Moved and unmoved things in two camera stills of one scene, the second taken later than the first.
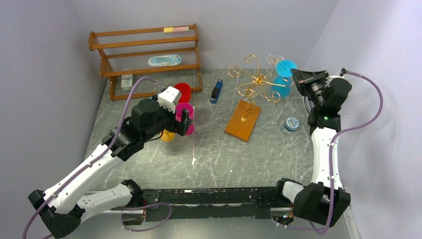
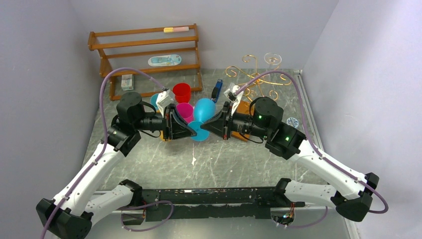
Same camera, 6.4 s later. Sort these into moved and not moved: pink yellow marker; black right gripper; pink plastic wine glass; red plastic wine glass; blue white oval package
Moved: black right gripper
Not moved: pink plastic wine glass; pink yellow marker; blue white oval package; red plastic wine glass
